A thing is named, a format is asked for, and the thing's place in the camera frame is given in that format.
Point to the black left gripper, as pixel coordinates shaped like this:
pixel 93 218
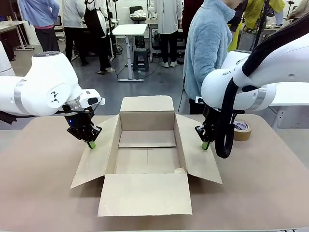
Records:
pixel 78 118

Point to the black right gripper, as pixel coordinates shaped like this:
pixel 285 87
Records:
pixel 211 118

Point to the brown packing tape roll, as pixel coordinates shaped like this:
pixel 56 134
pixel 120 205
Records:
pixel 242 135

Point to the brown cardboard box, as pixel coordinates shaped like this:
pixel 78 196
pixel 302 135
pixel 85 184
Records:
pixel 144 193

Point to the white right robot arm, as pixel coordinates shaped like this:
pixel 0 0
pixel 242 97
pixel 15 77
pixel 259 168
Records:
pixel 277 60

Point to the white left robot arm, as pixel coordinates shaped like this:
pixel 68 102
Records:
pixel 43 82

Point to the person in blue fleece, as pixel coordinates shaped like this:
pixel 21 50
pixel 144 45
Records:
pixel 207 48

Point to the large white table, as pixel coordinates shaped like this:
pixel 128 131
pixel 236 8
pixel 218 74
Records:
pixel 292 94

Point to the person with yellow apron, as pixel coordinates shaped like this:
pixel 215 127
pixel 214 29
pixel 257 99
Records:
pixel 235 41

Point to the grey plastic step stool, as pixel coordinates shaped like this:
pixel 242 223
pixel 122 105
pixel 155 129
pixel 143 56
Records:
pixel 141 52

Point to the black light stand pole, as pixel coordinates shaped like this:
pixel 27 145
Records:
pixel 111 29

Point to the person with black apron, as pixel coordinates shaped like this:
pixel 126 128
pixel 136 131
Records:
pixel 95 21

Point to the white height-adjustable desk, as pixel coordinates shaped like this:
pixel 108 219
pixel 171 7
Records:
pixel 130 29

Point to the person in white jacket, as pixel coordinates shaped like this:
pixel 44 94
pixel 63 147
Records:
pixel 72 14

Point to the black office chair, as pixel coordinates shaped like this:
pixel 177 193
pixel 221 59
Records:
pixel 137 21

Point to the black tripod stand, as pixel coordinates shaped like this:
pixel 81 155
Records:
pixel 262 24

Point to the person in long white coat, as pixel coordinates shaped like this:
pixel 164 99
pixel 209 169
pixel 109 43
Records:
pixel 167 17

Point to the person in blue shirt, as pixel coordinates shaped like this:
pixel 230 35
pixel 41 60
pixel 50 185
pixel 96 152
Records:
pixel 41 14

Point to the white cloth bundle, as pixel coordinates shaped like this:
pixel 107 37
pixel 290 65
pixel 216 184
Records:
pixel 137 14

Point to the person in yellow-green jacket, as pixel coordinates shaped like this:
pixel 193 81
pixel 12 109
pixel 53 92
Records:
pixel 256 12

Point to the light wooden table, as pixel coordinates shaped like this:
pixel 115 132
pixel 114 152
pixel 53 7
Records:
pixel 12 24

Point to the white cylindrical pedestal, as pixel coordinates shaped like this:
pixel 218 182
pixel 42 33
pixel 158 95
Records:
pixel 4 60

